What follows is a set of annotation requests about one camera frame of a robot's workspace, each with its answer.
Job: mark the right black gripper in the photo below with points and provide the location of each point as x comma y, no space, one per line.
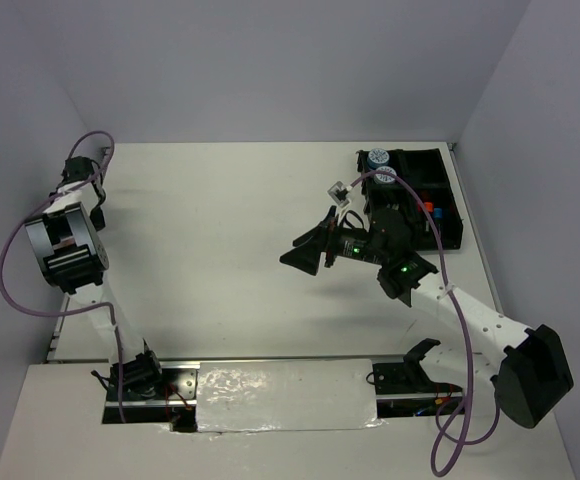
307,256

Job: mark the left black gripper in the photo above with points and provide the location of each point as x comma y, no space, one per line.
98,219

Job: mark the blue glitter jar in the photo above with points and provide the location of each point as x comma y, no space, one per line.
377,158
385,175

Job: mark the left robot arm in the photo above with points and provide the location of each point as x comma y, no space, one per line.
65,240

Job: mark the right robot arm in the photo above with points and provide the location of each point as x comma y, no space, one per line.
531,372

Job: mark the black divided organizer tray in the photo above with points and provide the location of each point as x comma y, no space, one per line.
421,170

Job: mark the silver foil tape strip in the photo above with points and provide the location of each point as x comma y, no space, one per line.
306,395

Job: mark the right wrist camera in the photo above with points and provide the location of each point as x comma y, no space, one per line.
341,195

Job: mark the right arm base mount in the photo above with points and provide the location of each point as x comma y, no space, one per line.
404,389

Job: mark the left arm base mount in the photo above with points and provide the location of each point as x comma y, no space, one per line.
170,395

